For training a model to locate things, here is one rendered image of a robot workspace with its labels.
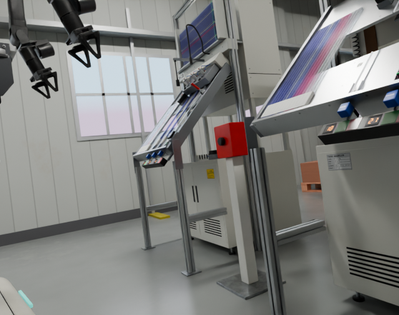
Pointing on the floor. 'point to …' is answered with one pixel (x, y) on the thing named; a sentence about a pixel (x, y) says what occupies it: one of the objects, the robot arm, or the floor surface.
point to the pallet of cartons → (310, 176)
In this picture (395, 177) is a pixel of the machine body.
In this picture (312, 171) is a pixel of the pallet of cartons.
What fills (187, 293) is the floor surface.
